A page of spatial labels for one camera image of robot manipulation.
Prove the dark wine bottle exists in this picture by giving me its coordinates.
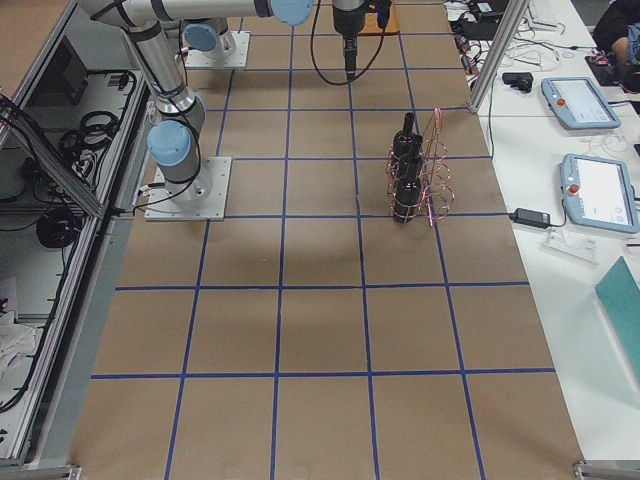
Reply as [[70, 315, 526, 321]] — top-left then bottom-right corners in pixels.
[[391, 112, 419, 161], [393, 155, 422, 224]]

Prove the black webcam device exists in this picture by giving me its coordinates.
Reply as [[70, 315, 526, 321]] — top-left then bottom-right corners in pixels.
[[502, 72, 533, 93]]

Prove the upper blue teach pendant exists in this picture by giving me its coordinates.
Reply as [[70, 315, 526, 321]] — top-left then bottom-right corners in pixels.
[[541, 77, 621, 130]]

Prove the copper wire bottle basket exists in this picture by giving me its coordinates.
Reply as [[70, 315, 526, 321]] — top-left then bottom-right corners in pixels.
[[386, 109, 455, 226]]

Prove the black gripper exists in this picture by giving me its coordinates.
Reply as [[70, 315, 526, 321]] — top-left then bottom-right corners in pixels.
[[332, 0, 367, 80]]

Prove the crumpled white cloth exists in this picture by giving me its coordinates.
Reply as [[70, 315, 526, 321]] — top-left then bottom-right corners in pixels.
[[0, 279, 39, 391]]

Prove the blue teach pendant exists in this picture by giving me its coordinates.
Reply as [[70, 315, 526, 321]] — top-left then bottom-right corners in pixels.
[[560, 154, 639, 234], [541, 77, 621, 130]]

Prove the teal box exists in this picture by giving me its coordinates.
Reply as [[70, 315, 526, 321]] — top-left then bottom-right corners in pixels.
[[595, 257, 639, 362]]

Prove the dark wine bottle far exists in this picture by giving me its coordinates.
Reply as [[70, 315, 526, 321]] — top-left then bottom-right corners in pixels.
[[391, 112, 419, 161]]

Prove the black braided cable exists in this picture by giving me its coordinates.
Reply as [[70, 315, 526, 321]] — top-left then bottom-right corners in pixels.
[[309, 0, 394, 85]]

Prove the lower blue teach pendant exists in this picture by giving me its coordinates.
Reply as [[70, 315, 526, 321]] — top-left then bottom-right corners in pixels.
[[560, 154, 639, 234]]

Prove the dark wine bottle near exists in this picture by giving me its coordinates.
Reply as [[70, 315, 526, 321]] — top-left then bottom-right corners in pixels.
[[393, 155, 422, 224]]

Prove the black power adapter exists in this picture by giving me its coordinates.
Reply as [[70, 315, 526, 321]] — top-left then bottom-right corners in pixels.
[[509, 208, 551, 229]]

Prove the aluminium frame post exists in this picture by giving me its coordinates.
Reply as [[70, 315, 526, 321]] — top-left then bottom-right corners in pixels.
[[468, 0, 529, 113]]

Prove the clear acrylic stand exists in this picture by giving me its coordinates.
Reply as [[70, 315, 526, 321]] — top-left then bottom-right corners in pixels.
[[542, 228, 599, 266]]

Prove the wooden tray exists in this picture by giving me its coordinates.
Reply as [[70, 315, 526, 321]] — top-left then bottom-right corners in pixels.
[[357, 4, 402, 38]]

